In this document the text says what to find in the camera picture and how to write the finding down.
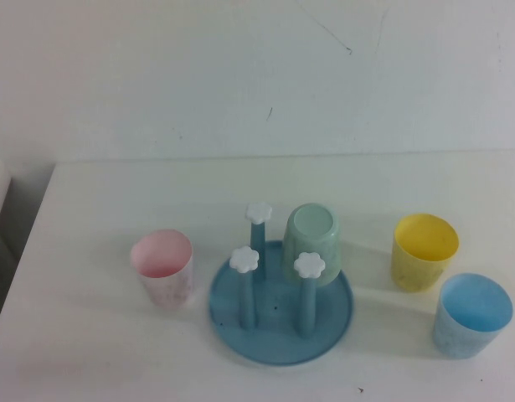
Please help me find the pink plastic cup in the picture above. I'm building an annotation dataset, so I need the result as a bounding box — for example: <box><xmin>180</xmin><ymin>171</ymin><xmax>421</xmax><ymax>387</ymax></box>
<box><xmin>129</xmin><ymin>228</ymin><xmax>194</xmax><ymax>310</ymax></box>

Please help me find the green plastic cup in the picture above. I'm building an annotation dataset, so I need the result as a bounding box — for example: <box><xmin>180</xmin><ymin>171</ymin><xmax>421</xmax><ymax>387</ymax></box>
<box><xmin>281</xmin><ymin>203</ymin><xmax>341</xmax><ymax>287</ymax></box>

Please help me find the blue cup stand with posts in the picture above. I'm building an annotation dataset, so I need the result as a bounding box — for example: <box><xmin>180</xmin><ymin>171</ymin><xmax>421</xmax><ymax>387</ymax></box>
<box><xmin>208</xmin><ymin>202</ymin><xmax>353</xmax><ymax>366</ymax></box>

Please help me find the yellow plastic cup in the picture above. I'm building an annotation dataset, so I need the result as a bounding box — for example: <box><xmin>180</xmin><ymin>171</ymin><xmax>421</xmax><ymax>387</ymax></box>
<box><xmin>391</xmin><ymin>213</ymin><xmax>461</xmax><ymax>293</ymax></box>

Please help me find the blue plastic cup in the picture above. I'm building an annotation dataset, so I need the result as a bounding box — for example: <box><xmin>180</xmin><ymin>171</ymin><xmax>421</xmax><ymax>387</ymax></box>
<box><xmin>432</xmin><ymin>272</ymin><xmax>514</xmax><ymax>360</ymax></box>

